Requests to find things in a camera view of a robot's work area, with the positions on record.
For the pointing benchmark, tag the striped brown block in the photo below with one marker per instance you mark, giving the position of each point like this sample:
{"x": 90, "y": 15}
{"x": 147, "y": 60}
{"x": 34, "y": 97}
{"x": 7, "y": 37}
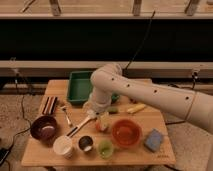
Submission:
{"x": 49, "y": 105}

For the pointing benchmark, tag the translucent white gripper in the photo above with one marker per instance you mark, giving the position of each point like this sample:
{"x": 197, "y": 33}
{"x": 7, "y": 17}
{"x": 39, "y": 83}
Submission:
{"x": 103, "y": 118}

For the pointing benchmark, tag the green cucumber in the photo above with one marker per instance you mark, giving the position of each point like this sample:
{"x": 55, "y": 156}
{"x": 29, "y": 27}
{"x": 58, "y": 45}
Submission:
{"x": 112, "y": 110}

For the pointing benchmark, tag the blue sponge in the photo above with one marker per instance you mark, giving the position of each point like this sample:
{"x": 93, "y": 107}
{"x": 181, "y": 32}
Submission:
{"x": 153, "y": 140}

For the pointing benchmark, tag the green cup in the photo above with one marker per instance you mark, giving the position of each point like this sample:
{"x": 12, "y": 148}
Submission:
{"x": 105, "y": 149}

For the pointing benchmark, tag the dark purple bowl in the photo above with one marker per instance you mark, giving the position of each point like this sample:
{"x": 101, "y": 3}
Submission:
{"x": 44, "y": 128}

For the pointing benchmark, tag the orange bowl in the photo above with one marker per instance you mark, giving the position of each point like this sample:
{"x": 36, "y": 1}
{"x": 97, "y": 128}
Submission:
{"x": 126, "y": 133}

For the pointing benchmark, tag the white cup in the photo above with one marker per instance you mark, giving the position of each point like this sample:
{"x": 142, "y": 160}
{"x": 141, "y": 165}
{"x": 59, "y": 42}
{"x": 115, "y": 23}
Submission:
{"x": 63, "y": 146}

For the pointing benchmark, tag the small dark bowl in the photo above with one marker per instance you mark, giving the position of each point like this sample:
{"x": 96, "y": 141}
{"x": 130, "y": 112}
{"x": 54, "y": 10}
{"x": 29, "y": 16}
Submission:
{"x": 85, "y": 143}

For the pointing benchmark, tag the orange fruit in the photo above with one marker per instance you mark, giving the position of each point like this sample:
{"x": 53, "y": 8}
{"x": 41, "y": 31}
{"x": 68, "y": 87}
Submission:
{"x": 99, "y": 127}

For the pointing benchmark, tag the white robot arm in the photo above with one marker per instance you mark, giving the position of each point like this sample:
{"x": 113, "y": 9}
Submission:
{"x": 189, "y": 105}

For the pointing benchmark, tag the green plastic bin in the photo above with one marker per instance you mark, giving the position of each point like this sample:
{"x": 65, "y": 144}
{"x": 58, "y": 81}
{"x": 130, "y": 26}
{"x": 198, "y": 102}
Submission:
{"x": 79, "y": 87}

